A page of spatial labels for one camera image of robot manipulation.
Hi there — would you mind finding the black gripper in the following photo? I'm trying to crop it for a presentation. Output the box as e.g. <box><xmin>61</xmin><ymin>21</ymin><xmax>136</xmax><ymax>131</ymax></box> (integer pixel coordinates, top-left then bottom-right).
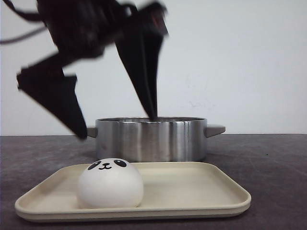
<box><xmin>16</xmin><ymin>0</ymin><xmax>167</xmax><ymax>139</ymax></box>

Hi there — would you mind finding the cream rectangular tray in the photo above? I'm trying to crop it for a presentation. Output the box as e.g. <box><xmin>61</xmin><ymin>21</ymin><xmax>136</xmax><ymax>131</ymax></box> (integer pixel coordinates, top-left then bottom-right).
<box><xmin>15</xmin><ymin>162</ymin><xmax>251</xmax><ymax>222</ymax></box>

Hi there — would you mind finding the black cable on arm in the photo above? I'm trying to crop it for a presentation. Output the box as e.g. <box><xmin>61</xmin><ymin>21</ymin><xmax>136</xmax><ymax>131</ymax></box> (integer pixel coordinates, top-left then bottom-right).
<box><xmin>0</xmin><ymin>0</ymin><xmax>48</xmax><ymax>45</ymax></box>

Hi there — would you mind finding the stainless steel steamer pot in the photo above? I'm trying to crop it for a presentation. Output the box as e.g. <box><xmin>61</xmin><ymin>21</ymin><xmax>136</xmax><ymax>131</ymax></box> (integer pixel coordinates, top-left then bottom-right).
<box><xmin>87</xmin><ymin>117</ymin><xmax>225</xmax><ymax>162</ymax></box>

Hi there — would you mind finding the plain panda bun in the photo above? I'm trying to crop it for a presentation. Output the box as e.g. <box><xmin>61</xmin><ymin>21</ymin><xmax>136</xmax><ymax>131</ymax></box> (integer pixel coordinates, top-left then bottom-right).
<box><xmin>77</xmin><ymin>158</ymin><xmax>144</xmax><ymax>208</ymax></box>

